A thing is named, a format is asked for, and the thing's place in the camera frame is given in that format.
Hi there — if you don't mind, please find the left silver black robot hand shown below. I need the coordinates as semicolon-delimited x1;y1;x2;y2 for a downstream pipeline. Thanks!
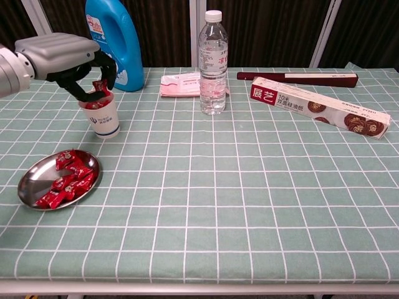
14;32;118;103

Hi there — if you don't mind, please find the white paper cup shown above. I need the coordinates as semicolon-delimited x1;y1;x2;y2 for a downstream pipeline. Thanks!
77;89;122;140

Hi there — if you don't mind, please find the round silver metal plate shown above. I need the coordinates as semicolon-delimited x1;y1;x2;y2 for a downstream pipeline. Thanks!
17;149;101;212

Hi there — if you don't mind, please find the dark brown curtain panel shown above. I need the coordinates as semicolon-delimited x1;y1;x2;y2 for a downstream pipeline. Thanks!
317;0;399;69
0;0;52;75
205;0;328;68
40;0;191;68

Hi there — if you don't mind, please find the blue detergent pump bottle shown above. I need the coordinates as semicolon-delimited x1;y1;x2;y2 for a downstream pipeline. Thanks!
85;0;146;93

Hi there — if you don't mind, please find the pink white tissue packet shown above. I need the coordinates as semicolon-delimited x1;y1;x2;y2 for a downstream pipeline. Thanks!
160;71;231;98

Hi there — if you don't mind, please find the clear plastic water bottle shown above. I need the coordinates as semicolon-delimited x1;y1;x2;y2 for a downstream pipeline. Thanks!
198;9;230;116

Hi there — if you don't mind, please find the long dark red box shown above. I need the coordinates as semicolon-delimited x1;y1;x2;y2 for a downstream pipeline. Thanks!
236;71;359;88

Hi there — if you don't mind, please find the green checked tablecloth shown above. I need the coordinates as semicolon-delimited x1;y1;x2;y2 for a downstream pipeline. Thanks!
0;62;399;285

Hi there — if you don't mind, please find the white baking paper box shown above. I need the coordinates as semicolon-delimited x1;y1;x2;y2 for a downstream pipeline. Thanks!
249;76;392;141

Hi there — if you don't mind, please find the grey metal partition post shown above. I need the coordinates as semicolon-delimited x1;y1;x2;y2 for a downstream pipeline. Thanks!
310;0;342;68
21;0;67;67
189;0;207;68

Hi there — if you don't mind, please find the white table frame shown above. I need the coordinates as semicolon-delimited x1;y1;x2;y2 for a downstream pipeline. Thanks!
0;279;399;299

